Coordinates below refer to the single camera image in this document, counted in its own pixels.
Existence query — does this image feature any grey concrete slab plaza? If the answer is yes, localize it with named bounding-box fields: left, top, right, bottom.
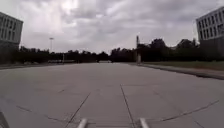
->
left=0, top=62, right=224, bottom=128

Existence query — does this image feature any pole with sign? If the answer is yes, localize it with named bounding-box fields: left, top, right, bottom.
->
left=135, top=35, right=142, bottom=65

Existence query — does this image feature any row of dark trees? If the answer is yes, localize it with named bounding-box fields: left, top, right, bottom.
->
left=9, top=38, right=224, bottom=64

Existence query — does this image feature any robot's own part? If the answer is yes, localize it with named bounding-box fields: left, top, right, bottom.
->
left=77, top=118, right=88, bottom=128
left=139, top=117, right=150, bottom=128

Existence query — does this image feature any dark kerb edge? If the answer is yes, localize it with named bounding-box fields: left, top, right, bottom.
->
left=129, top=63, right=224, bottom=81

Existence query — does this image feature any grass strip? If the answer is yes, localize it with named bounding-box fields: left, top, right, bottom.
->
left=143, top=60, right=224, bottom=71

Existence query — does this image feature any pale multi-storey building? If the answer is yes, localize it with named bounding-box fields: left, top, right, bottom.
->
left=195, top=6, right=224, bottom=62

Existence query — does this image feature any grey glass-fronted building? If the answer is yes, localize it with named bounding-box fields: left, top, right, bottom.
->
left=0, top=11, right=24, bottom=64

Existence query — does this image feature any tall lamp post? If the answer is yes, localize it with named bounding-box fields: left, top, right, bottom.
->
left=48, top=37, right=55, bottom=54

